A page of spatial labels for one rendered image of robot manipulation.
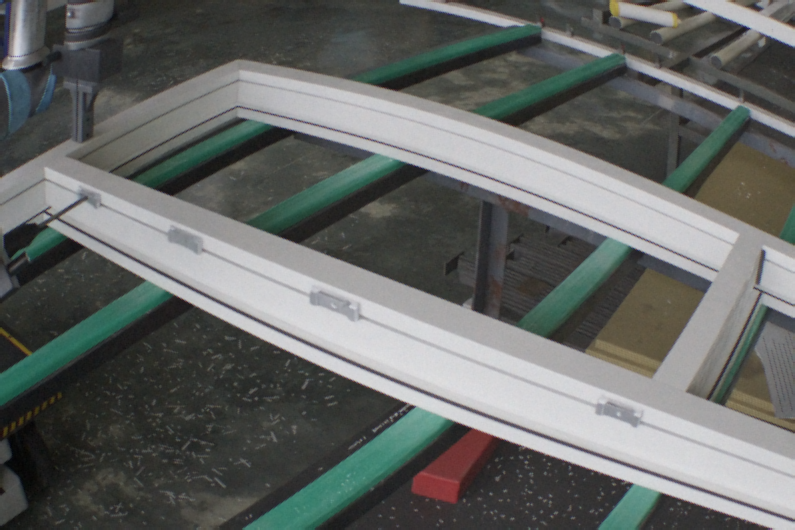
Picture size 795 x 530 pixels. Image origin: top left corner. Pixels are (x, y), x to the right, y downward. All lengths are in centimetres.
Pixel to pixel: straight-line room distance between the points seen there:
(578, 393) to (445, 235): 225
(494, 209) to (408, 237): 158
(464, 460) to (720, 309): 42
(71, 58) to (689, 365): 87
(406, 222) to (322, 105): 171
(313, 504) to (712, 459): 36
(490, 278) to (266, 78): 43
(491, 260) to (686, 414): 75
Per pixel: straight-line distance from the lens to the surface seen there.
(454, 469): 126
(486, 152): 136
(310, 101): 150
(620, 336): 153
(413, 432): 93
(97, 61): 128
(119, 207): 118
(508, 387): 93
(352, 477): 88
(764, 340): 161
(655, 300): 164
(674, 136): 259
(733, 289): 109
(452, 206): 329
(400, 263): 297
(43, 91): 181
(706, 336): 99
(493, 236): 154
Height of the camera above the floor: 143
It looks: 29 degrees down
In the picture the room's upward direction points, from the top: 3 degrees clockwise
